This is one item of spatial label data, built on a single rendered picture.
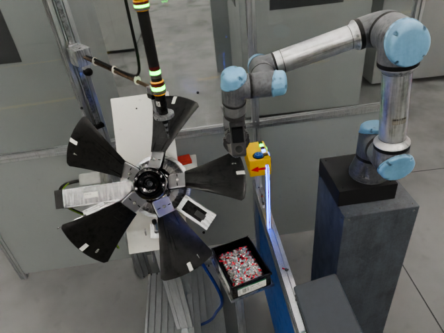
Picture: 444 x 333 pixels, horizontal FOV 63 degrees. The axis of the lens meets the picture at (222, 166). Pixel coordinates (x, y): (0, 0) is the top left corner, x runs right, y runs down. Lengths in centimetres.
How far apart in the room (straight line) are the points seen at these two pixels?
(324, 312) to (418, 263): 191
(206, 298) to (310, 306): 151
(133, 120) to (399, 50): 109
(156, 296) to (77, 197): 109
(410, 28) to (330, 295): 72
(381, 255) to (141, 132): 117
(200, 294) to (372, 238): 118
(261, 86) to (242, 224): 161
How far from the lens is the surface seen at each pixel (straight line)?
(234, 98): 109
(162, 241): 136
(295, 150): 228
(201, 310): 233
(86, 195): 157
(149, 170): 135
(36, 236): 271
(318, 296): 94
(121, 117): 169
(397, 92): 122
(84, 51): 172
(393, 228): 164
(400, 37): 113
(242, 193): 134
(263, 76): 110
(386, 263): 180
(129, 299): 259
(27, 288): 297
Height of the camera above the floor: 200
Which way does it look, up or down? 35 degrees down
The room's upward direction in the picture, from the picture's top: 6 degrees counter-clockwise
